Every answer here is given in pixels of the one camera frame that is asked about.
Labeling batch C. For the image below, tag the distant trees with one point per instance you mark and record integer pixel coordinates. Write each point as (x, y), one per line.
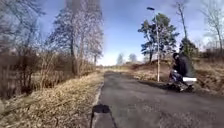
(126, 58)

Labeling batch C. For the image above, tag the street lamp pole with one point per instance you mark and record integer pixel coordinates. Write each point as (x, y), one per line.
(157, 50)

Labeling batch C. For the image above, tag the grey asphalt path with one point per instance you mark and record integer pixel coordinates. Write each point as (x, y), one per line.
(140, 103)

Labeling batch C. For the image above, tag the row of bare trees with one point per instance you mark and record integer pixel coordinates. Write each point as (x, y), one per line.
(75, 33)

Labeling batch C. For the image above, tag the pine tree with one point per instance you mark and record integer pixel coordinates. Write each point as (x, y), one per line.
(160, 35)

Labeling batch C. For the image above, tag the dry yellow grass verge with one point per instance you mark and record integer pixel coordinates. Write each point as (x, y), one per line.
(56, 100)

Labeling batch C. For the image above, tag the person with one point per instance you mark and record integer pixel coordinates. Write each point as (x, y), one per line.
(180, 66)

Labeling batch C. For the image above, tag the small vehicle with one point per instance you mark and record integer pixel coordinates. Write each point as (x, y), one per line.
(184, 82)

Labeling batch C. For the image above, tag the tall bare tree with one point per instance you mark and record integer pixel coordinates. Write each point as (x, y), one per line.
(183, 26)

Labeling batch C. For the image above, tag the brown bare bushes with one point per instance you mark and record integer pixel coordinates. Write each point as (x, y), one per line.
(30, 73)

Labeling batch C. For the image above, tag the dry grass bank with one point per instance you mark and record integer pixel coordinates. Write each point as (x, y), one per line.
(206, 75)

